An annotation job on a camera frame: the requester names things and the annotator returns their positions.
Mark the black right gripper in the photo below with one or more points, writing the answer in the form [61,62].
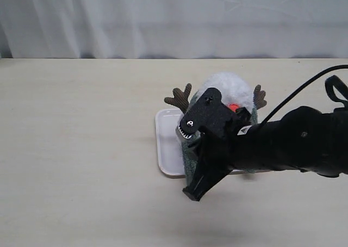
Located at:
[249,148]

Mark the green fuzzy scarf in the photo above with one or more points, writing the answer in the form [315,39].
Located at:
[190,160]

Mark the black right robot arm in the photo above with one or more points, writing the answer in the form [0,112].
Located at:
[304,140]

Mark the white plush snowman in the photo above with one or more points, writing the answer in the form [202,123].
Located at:
[235,93]

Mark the white plastic tray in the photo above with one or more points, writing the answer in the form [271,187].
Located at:
[169,150]

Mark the white backdrop curtain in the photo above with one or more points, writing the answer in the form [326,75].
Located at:
[182,29]

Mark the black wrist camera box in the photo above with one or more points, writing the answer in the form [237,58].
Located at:
[209,116]

